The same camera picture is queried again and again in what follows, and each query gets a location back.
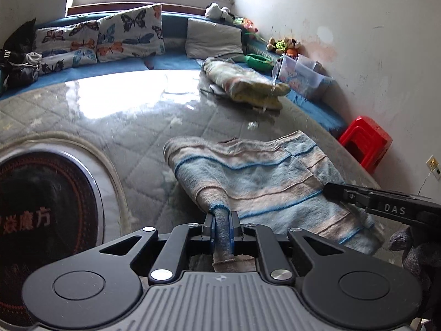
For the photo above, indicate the green plastic basin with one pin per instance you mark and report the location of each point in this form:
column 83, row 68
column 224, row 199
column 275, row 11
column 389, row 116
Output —
column 258, row 62

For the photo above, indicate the grey pillow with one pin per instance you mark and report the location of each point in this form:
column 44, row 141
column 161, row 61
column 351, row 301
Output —
column 213, row 38

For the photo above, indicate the blue sofa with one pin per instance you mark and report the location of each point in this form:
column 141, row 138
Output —
column 175, row 24

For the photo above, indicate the panda plush toy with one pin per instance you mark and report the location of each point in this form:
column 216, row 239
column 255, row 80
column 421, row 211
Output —
column 215, row 10

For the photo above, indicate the round black electric hot plate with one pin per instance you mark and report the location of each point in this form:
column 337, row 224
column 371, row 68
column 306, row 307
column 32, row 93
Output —
column 41, row 193

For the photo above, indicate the wall socket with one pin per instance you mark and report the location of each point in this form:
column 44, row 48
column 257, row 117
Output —
column 433, row 166

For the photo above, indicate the green yellow plush toy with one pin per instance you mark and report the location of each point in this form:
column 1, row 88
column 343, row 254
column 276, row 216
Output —
column 281, row 45

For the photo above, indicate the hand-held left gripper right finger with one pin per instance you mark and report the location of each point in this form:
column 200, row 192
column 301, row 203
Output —
column 236, row 229

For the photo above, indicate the clear plastic storage box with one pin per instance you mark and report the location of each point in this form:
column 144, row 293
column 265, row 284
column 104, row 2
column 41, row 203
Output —
column 303, row 76

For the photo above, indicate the brown plush bear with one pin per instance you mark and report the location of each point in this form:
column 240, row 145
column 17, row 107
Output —
column 272, row 43

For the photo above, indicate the pink green plush toy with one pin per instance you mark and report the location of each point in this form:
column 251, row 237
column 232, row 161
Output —
column 248, row 24

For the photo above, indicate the person's right hand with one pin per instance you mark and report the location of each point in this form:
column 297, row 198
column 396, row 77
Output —
column 413, row 258

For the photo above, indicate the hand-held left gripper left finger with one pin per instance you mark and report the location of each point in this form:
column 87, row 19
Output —
column 207, row 229

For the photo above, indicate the striped blue towel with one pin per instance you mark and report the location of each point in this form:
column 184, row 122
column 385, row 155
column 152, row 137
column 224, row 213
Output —
column 258, row 172

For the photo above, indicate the red plastic stool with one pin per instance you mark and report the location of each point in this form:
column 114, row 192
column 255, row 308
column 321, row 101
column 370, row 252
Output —
column 365, row 141

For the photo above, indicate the butterfly print pillow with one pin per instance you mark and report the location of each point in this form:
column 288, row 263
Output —
column 131, row 34
column 69, row 60
column 65, row 38

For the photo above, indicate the grey quilted star table cover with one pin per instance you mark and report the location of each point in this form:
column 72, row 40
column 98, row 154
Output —
column 144, row 124

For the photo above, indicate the brown orange plush toy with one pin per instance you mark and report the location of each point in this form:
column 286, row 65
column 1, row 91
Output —
column 293, row 44

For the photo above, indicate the folded floral cloth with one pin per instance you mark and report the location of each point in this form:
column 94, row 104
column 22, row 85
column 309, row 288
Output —
column 241, row 82

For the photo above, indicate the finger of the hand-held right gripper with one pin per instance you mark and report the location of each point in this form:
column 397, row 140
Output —
column 389, row 192
column 379, row 208

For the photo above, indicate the black bag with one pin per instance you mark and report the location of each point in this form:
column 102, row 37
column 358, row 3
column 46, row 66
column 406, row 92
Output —
column 24, row 38

